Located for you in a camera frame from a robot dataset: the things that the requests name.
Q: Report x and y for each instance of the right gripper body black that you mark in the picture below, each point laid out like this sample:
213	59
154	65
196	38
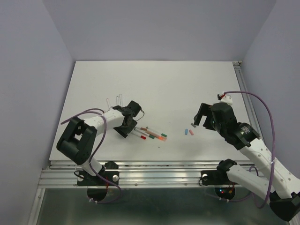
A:
217	125

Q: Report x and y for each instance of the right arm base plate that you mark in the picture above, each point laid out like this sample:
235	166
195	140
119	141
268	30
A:
213	177

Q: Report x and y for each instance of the aluminium frame rail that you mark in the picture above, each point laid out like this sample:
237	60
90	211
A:
133	174

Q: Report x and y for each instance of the red capped marker pen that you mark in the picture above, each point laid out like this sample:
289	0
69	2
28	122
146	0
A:
138	135

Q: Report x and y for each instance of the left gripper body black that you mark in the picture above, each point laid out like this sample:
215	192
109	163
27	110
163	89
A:
123	130

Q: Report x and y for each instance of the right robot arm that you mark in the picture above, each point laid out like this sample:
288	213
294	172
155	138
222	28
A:
279	187

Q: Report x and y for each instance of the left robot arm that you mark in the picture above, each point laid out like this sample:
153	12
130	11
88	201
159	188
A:
78	138

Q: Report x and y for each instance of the grey capped marker pen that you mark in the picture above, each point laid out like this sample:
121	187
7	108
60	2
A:
121	100

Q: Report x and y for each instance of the right side aluminium rail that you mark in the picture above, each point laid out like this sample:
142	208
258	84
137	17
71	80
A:
246	98

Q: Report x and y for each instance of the green capped marker pen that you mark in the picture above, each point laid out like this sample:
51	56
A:
156	132

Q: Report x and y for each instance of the brown capped marker pen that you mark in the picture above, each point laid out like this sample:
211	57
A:
140	128

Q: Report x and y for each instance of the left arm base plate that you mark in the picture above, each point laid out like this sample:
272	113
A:
110	173

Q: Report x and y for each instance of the orange marker clear cap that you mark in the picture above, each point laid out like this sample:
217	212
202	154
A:
156	135

